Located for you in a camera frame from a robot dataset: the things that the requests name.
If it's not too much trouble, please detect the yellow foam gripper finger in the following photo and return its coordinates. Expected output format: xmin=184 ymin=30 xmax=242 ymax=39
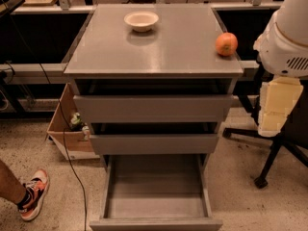
xmin=258 ymin=77 xmax=303 ymax=137

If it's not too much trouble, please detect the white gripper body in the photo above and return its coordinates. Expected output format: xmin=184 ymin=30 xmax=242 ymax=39
xmin=253 ymin=12 xmax=308 ymax=77

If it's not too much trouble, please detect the orange fruit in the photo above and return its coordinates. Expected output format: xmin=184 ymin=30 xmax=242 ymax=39
xmin=216 ymin=33 xmax=238 ymax=57

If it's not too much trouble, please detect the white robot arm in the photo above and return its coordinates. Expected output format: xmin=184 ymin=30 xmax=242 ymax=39
xmin=253 ymin=0 xmax=308 ymax=137

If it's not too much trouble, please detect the grey drawer cabinet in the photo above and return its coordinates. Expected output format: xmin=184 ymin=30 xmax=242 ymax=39
xmin=63 ymin=3 xmax=244 ymax=231

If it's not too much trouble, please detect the grey open bottom drawer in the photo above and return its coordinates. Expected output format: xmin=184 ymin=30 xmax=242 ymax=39
xmin=90 ymin=154 xmax=222 ymax=231

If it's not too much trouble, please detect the grey middle drawer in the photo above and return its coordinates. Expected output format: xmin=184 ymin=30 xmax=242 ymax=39
xmin=90 ymin=134 xmax=218 ymax=155

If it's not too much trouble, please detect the grey top drawer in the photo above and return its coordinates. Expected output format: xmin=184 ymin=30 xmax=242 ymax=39
xmin=74 ymin=95 xmax=233 ymax=123

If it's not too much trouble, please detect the black office chair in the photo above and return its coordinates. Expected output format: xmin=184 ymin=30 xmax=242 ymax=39
xmin=221 ymin=61 xmax=308 ymax=190

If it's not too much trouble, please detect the white ceramic bowl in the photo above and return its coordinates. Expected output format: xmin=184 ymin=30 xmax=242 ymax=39
xmin=124 ymin=11 xmax=159 ymax=33

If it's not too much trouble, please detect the green white item in box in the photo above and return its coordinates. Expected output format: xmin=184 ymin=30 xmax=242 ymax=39
xmin=69 ymin=113 xmax=89 ymax=139

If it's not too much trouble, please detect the cardboard box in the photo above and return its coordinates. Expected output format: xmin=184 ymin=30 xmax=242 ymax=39
xmin=47 ymin=84 xmax=97 ymax=160

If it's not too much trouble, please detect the orange white sneaker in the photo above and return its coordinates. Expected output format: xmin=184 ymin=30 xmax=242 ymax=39
xmin=17 ymin=169 xmax=49 ymax=221

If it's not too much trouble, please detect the bare person leg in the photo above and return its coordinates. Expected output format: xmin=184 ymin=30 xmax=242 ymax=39
xmin=0 ymin=160 xmax=26 ymax=204

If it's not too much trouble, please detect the black floor cable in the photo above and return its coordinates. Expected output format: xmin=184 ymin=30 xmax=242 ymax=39
xmin=0 ymin=0 xmax=89 ymax=231

